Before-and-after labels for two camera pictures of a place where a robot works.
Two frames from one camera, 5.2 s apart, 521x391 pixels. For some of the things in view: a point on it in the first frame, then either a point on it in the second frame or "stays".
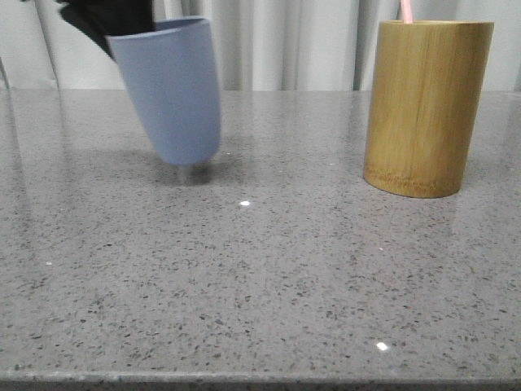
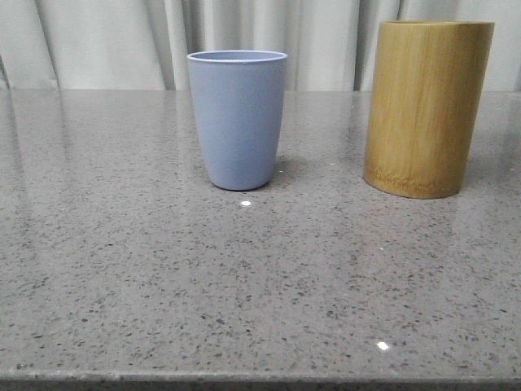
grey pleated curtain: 262,45 stays
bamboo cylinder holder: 428,85 stays
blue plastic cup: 172,73 to 240,96
